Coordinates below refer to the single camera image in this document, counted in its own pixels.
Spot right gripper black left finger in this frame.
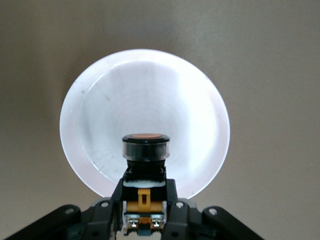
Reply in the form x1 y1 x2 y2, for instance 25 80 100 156
4 178 126 240

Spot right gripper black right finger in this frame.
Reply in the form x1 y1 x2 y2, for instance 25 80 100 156
163 178 265 240

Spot orange push button switch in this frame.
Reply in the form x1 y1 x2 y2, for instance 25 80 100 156
121 132 172 237

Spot pink round plate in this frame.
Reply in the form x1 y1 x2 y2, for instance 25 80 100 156
59 48 231 201

